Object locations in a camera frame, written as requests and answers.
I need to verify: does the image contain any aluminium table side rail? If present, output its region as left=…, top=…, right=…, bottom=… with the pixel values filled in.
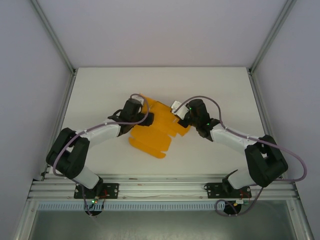
left=39, top=71, right=77, bottom=182
left=248, top=71, right=293, bottom=181

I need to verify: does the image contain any aluminium front rail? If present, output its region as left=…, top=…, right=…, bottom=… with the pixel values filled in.
left=27, top=176, right=300, bottom=201

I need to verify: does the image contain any yellow cardboard box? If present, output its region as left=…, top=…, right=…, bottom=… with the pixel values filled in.
left=128, top=92, right=192, bottom=160

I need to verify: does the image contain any aluminium frame post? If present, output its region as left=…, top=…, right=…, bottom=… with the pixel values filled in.
left=248, top=0, right=298, bottom=75
left=31, top=0, right=77, bottom=75

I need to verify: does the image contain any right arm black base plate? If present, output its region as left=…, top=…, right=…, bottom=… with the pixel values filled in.
left=203, top=182, right=252, bottom=200

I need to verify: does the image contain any grey slotted cable duct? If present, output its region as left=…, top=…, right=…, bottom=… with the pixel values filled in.
left=37, top=201, right=219, bottom=211

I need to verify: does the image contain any black round cable grommet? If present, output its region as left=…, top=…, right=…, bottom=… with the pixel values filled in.
left=222, top=201, right=241, bottom=216
left=85, top=208, right=103, bottom=217

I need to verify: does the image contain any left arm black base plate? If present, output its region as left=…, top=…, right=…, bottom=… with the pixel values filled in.
left=73, top=183, right=120, bottom=200

